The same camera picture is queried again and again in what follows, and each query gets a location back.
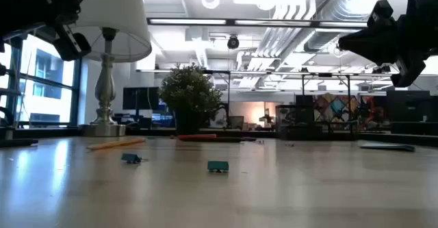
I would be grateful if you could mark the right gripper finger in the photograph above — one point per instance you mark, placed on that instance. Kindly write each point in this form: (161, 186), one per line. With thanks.
(373, 43)

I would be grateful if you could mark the green sticky note pad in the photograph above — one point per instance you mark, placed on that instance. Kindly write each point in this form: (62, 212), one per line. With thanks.
(386, 147)

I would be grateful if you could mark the orange pencil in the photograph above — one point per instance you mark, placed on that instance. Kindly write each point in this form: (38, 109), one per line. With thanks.
(116, 143)

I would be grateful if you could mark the small teal binder clip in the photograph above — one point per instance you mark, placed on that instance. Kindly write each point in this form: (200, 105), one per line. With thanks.
(218, 166)
(131, 157)

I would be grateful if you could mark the black office cabinet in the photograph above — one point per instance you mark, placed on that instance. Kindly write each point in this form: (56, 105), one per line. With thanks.
(410, 111)

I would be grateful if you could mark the large office window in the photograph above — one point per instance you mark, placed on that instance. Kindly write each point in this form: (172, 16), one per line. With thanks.
(48, 84)

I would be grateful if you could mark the black mesh desk organizer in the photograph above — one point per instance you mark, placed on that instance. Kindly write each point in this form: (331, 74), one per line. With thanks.
(297, 122)

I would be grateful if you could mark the white shade table lamp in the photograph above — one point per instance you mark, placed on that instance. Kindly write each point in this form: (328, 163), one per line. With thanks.
(113, 15)

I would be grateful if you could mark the black computer monitor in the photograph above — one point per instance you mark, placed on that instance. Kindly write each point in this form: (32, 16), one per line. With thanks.
(140, 98)

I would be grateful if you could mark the long ceiling light bar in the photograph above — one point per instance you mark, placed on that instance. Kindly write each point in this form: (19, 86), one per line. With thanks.
(239, 22)

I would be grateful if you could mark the green potted plant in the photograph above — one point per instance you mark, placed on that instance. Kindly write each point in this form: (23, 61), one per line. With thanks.
(190, 94)

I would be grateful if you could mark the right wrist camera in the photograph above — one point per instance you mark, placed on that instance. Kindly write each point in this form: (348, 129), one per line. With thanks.
(380, 12)

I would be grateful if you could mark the silver ventilation duct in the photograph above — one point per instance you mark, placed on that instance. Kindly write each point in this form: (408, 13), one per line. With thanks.
(342, 2)

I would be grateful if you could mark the colourful wall mural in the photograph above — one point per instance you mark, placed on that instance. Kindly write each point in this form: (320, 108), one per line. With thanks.
(333, 106)

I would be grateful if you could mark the black metal rig frame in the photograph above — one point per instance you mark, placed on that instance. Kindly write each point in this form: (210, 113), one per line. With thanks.
(260, 72)

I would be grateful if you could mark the small grey post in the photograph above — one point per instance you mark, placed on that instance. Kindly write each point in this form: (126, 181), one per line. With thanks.
(9, 134)

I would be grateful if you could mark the black ceiling dome camera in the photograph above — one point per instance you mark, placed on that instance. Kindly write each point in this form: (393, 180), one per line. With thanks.
(233, 42)

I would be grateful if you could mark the black aluminium table frame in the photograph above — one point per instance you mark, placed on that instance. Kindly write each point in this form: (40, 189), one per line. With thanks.
(232, 132)

